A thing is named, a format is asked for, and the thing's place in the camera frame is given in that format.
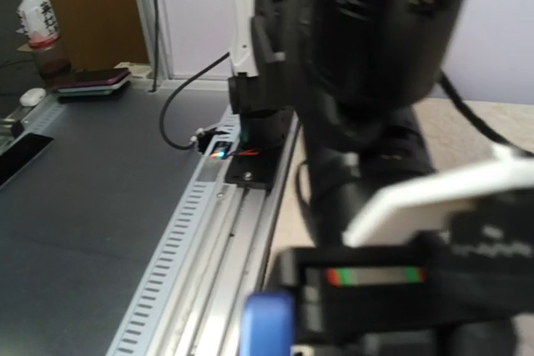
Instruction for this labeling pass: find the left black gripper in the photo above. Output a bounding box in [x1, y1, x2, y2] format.
[267, 234, 533, 355]

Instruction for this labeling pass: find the blue phone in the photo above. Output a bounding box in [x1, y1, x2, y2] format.
[239, 292, 295, 356]

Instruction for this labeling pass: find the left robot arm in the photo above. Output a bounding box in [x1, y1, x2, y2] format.
[229, 0, 533, 355]

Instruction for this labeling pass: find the stack of spare phones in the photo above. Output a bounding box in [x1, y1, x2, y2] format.
[51, 68, 132, 102]

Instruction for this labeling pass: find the white earbuds case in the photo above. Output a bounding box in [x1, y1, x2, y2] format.
[19, 88, 47, 108]

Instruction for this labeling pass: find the plastic drink bottle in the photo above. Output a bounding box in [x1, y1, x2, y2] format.
[17, 0, 72, 79]

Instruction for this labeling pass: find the front aluminium rail frame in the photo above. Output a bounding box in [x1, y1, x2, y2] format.
[108, 111, 298, 355]

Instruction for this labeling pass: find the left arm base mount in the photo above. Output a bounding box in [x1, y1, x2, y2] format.
[195, 108, 300, 197]

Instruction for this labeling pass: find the black phone on rail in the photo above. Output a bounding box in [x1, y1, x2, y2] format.
[1, 133, 54, 187]

